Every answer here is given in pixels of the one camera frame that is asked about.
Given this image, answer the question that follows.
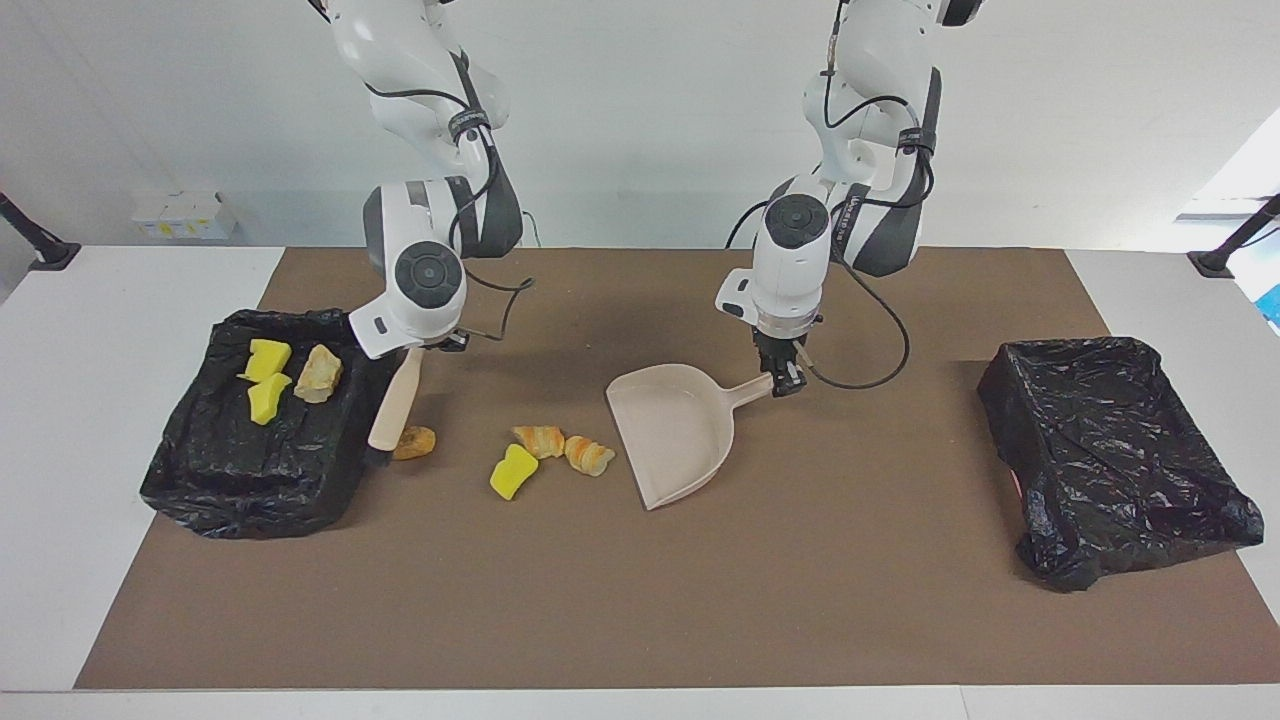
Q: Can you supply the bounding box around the beige hand brush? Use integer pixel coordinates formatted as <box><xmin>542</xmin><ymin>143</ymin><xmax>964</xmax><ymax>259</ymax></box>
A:
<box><xmin>366</xmin><ymin>345</ymin><xmax>426</xmax><ymax>471</ymax></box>

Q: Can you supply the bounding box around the beige plastic dustpan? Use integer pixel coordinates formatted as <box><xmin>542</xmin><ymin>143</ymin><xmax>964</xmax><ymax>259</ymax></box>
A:
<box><xmin>605</xmin><ymin>364</ymin><xmax>777</xmax><ymax>512</ymax></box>

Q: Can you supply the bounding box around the pale bread chunk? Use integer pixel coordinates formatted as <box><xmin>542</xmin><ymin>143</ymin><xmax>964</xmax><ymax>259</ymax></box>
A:
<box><xmin>293</xmin><ymin>344</ymin><xmax>345</xmax><ymax>404</ymax></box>

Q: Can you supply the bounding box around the orange striped croissant piece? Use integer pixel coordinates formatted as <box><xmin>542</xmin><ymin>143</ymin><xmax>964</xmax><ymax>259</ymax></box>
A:
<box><xmin>512</xmin><ymin>425</ymin><xmax>567</xmax><ymax>460</ymax></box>
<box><xmin>563</xmin><ymin>436</ymin><xmax>617</xmax><ymax>478</ymax></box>

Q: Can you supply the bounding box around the plain yellow sponge piece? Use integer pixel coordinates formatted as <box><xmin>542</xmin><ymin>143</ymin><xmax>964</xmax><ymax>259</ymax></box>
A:
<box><xmin>489</xmin><ymin>444</ymin><xmax>540</xmax><ymax>502</ymax></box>

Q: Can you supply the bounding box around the notched yellow sponge piece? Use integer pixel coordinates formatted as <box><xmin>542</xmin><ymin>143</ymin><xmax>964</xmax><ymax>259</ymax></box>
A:
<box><xmin>237</xmin><ymin>339</ymin><xmax>293</xmax><ymax>384</ymax></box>

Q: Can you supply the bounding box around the green and yellow sponge piece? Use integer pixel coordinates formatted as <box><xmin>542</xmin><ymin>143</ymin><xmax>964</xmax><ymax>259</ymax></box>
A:
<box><xmin>247</xmin><ymin>372</ymin><xmax>293</xmax><ymax>426</ymax></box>

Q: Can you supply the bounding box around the black bag-lined bin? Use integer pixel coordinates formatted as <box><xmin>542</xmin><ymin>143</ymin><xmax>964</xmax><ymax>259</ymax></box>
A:
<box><xmin>139</xmin><ymin>308</ymin><xmax>399</xmax><ymax>541</ymax></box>
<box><xmin>977</xmin><ymin>336</ymin><xmax>1266</xmax><ymax>593</ymax></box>

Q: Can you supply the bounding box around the brown table mat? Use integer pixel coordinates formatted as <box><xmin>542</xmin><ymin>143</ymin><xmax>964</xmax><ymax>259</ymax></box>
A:
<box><xmin>74</xmin><ymin>247</ymin><xmax>1280</xmax><ymax>691</ymax></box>

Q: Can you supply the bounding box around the white power strip box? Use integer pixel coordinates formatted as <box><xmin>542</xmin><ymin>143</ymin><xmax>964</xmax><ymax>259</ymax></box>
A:
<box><xmin>131</xmin><ymin>190</ymin><xmax>239</xmax><ymax>241</ymax></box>

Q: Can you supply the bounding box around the black stand foot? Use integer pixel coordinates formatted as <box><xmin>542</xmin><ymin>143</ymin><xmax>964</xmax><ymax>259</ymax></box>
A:
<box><xmin>1187</xmin><ymin>193</ymin><xmax>1280</xmax><ymax>279</ymax></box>
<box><xmin>0</xmin><ymin>192</ymin><xmax>82</xmax><ymax>272</ymax></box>

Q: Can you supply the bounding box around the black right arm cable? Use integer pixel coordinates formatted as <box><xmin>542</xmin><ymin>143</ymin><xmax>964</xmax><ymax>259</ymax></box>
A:
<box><xmin>365</xmin><ymin>50</ymin><xmax>536</xmax><ymax>344</ymax></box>

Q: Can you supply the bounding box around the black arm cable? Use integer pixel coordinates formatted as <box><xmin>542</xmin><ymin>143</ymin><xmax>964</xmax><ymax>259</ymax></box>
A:
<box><xmin>725</xmin><ymin>0</ymin><xmax>941</xmax><ymax>391</ymax></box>
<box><xmin>365</xmin><ymin>50</ymin><xmax>536</xmax><ymax>344</ymax></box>

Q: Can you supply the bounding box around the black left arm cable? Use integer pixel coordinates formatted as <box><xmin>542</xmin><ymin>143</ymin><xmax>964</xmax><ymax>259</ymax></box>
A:
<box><xmin>725</xmin><ymin>0</ymin><xmax>941</xmax><ymax>391</ymax></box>

